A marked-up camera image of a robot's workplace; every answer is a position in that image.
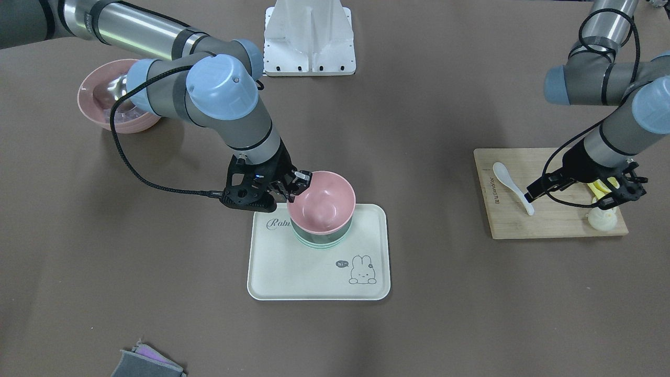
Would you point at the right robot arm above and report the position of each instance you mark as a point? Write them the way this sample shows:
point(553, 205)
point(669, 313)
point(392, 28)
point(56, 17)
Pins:
point(184, 73)

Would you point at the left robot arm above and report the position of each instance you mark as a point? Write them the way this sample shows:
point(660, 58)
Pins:
point(591, 76)

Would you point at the bamboo cutting board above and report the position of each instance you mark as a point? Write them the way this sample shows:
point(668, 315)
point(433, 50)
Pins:
point(506, 215)

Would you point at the metal ice scoop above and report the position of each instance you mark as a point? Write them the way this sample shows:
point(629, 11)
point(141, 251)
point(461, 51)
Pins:
point(113, 91)

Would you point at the cream rabbit serving tray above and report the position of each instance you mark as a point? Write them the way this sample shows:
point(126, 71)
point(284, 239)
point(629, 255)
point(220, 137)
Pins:
point(283, 268)

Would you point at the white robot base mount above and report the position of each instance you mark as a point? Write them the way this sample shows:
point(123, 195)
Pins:
point(309, 38)

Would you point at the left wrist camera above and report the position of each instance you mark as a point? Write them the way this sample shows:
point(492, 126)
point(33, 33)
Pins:
point(544, 185)

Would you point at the top green bowl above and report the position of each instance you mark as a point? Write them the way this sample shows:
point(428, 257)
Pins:
point(342, 229)

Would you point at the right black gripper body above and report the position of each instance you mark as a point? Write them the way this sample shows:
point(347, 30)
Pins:
point(280, 163)

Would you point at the large pink ice bowl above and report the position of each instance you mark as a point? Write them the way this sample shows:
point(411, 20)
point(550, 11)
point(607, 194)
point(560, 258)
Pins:
point(96, 106)

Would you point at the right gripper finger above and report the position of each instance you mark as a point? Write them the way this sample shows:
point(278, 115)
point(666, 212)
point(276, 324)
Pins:
point(285, 188)
point(301, 181)

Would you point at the small pink bowl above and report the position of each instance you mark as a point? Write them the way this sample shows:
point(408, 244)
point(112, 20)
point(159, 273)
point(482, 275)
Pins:
point(326, 206)

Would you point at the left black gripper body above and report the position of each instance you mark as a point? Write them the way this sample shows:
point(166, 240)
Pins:
point(580, 162)

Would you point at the grey folded cloth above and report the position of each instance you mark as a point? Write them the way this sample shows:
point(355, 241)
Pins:
point(144, 360)

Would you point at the white ceramic spoon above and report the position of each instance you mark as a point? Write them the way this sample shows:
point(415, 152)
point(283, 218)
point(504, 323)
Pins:
point(503, 175)

